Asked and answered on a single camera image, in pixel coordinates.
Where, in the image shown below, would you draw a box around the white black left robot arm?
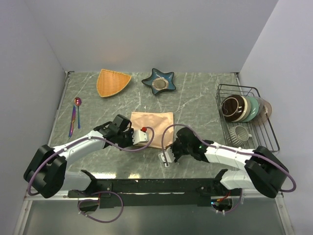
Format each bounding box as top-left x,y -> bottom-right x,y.
23,115 -> 146,198

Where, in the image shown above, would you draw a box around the peach satin napkin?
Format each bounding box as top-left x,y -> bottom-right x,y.
131,112 -> 174,149

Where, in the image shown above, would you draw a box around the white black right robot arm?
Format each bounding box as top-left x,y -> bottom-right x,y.
165,127 -> 289,198

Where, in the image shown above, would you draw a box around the blue star-shaped dish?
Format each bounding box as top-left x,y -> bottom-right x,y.
141,68 -> 176,95

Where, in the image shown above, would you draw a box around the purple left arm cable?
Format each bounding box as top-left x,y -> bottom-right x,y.
27,127 -> 155,223

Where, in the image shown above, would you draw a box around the black wire dish rack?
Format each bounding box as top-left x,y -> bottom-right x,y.
216,84 -> 280,153

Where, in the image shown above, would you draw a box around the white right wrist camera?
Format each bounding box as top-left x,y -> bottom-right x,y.
158,147 -> 175,167

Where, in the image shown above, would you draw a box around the iridescent knife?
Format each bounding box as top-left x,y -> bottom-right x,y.
68,105 -> 76,138

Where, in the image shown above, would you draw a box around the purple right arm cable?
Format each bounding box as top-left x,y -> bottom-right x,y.
161,124 -> 297,214

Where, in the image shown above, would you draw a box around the iridescent spoon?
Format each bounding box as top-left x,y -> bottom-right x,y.
74,97 -> 82,129

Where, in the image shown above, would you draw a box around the brown bowl in rack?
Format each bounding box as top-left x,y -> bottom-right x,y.
221,94 -> 248,122

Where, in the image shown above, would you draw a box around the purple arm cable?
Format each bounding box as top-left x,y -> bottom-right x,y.
27,127 -> 155,223
161,124 -> 297,214

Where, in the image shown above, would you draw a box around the green plate in rack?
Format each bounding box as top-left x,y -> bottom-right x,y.
242,96 -> 260,122

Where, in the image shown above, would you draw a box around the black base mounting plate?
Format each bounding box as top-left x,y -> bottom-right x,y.
68,178 -> 241,209

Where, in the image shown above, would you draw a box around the orange woven shield tray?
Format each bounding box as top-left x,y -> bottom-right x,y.
96,69 -> 131,97

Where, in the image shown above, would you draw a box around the ribbed grey cup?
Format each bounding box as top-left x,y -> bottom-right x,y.
228,125 -> 252,147

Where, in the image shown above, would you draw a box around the aluminium frame rail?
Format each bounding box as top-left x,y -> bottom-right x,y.
13,178 -> 298,235

